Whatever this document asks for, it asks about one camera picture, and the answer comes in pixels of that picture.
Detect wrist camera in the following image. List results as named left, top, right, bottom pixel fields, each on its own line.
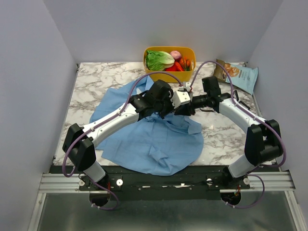
left=183, top=82, right=193, bottom=92
left=171, top=91, right=191, bottom=108

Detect orange carrots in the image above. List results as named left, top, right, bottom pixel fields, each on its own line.
left=179, top=56, right=191, bottom=71

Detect blue chip bag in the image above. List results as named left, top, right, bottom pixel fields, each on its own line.
left=214, top=59, right=258, bottom=95

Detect yellow plastic basket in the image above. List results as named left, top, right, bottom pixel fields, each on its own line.
left=143, top=46, right=196, bottom=83

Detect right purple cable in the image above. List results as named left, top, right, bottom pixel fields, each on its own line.
left=189, top=60, right=287, bottom=209

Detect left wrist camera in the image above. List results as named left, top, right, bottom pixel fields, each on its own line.
left=171, top=91, right=191, bottom=108

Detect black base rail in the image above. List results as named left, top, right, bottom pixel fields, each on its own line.
left=49, top=166, right=292, bottom=204

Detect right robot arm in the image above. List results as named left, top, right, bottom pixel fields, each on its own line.
left=171, top=77, right=283, bottom=189

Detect red pepper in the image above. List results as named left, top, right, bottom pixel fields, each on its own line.
left=165, top=61, right=185, bottom=72

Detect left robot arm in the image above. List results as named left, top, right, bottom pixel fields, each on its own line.
left=63, top=80, right=190, bottom=190

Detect blue shirt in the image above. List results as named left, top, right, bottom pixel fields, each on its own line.
left=90, top=77, right=204, bottom=176

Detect green lettuce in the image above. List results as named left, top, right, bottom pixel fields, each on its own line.
left=145, top=50, right=175, bottom=71

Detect black display box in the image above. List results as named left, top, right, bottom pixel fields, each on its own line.
left=233, top=90, right=240, bottom=102
left=239, top=101, right=251, bottom=111

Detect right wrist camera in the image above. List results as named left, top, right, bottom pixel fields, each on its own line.
left=183, top=82, right=193, bottom=92

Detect red onion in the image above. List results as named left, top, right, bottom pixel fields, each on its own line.
left=170, top=51, right=182, bottom=61

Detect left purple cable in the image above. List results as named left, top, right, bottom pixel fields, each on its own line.
left=62, top=72, right=183, bottom=210

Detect purple cable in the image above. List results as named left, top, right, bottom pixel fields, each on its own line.
left=62, top=72, right=183, bottom=210
left=189, top=60, right=287, bottom=209

